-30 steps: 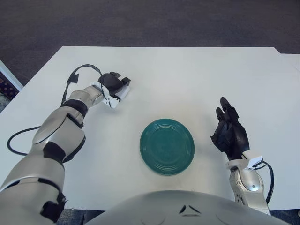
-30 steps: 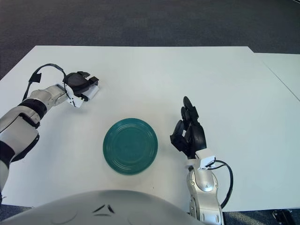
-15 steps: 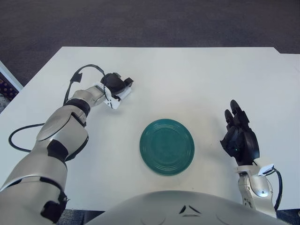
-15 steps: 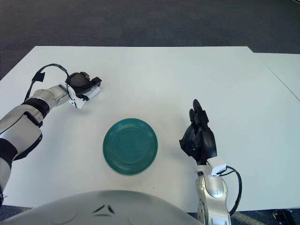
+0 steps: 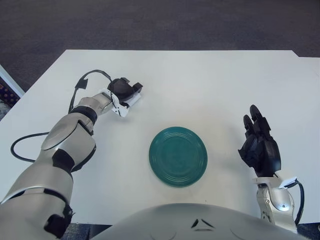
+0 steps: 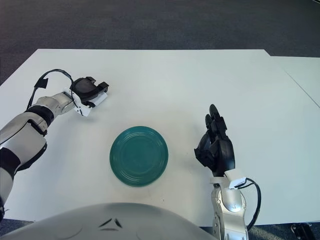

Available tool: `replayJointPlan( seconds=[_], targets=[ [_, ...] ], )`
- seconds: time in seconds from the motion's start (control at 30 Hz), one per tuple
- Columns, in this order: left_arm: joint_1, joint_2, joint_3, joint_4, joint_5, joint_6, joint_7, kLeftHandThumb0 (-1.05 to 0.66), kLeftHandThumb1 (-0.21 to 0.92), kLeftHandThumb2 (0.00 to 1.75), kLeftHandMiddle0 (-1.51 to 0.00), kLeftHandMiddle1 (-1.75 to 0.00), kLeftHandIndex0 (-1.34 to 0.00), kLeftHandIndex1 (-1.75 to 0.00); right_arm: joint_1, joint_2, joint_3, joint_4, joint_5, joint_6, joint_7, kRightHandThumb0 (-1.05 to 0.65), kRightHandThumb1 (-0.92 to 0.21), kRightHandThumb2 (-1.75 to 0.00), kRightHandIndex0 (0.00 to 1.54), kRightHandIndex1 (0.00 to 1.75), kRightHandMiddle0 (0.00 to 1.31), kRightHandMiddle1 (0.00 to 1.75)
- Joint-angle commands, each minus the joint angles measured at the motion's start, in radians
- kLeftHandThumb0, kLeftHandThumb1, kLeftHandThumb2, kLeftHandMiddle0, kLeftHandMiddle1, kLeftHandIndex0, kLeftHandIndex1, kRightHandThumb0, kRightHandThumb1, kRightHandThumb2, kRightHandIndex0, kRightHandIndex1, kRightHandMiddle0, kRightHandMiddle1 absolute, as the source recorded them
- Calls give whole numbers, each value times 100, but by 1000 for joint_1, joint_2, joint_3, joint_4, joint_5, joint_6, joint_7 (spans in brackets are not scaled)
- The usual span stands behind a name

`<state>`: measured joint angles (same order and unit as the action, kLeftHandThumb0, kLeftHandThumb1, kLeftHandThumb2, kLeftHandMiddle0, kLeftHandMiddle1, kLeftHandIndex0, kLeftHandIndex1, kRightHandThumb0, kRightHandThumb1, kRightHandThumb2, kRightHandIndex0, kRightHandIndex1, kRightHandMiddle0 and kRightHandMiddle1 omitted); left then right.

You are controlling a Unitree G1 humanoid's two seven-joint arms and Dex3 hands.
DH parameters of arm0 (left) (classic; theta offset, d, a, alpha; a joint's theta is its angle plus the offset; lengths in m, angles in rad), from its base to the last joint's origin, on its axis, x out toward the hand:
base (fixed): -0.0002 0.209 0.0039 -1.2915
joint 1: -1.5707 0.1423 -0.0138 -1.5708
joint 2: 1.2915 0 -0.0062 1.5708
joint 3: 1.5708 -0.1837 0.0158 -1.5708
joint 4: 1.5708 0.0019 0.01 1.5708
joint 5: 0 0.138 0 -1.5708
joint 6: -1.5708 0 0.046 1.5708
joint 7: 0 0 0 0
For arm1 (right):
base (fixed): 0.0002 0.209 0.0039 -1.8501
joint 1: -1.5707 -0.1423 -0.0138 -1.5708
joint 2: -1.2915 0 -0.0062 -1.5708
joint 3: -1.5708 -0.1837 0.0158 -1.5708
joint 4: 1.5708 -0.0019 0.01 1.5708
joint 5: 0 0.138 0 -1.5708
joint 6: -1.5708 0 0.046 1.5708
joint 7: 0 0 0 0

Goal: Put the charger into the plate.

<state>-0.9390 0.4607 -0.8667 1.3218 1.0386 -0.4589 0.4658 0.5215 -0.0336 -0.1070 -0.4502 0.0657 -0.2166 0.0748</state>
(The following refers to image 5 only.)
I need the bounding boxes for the dark patterned rug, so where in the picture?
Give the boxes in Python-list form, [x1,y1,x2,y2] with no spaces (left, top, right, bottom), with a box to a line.
[0,77,21,121]

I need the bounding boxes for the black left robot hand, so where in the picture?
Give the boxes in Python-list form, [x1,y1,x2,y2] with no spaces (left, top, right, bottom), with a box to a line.
[107,77,144,106]

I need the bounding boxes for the grey robot torso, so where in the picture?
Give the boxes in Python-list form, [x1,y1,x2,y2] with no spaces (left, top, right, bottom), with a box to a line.
[90,202,301,240]

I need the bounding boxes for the dark green round plate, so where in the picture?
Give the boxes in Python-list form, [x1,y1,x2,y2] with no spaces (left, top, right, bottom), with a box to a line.
[148,126,209,188]

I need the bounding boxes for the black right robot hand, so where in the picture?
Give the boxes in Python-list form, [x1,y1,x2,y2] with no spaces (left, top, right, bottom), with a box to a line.
[237,104,282,178]

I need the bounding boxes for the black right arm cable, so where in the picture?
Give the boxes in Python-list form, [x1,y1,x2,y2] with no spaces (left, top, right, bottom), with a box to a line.
[289,180,306,225]

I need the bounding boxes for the white board edge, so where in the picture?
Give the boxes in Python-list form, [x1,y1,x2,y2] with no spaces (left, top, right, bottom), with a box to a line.
[0,64,26,98]

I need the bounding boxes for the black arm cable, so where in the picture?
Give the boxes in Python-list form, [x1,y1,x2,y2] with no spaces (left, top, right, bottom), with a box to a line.
[10,69,112,164]
[289,180,306,225]

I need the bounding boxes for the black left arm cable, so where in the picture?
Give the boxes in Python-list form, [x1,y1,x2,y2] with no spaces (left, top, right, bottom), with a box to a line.
[10,69,112,164]

